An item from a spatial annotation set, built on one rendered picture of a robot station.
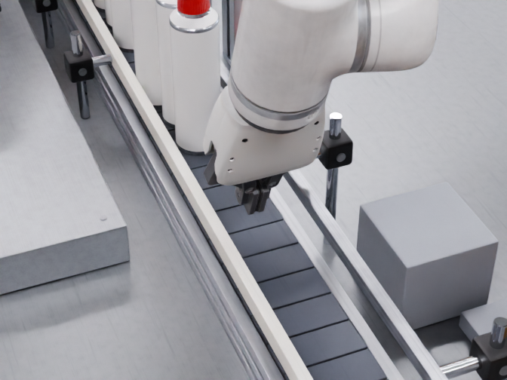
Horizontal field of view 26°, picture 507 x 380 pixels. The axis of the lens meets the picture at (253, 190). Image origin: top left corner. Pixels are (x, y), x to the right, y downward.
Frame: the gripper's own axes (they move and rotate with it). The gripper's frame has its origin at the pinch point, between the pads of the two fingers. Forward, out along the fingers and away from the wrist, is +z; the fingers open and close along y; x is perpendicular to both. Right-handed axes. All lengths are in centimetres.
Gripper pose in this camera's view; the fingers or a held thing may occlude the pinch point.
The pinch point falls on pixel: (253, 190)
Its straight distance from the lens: 106.4
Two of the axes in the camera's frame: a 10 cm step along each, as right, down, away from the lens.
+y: -9.3, 2.4, -2.9
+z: -1.3, 5.3, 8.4
